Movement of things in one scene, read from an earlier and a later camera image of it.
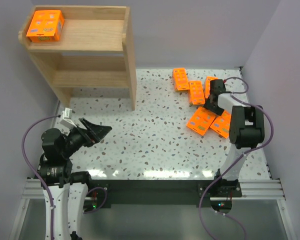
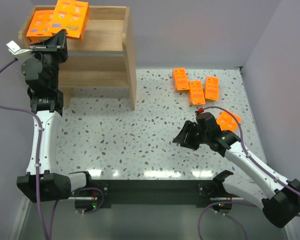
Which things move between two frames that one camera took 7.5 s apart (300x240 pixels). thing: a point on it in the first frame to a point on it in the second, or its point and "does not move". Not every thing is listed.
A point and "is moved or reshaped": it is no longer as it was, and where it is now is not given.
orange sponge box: x=46 y=26 does not move
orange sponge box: x=201 y=120 is moved or reshaped
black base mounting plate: x=102 y=193 does not move
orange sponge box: x=180 y=79 does not move
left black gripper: x=86 y=133 to x=48 y=47
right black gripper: x=213 y=107 to x=193 y=135
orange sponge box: x=221 y=124 does not move
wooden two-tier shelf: x=96 y=50 does not move
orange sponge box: x=196 y=92 does not move
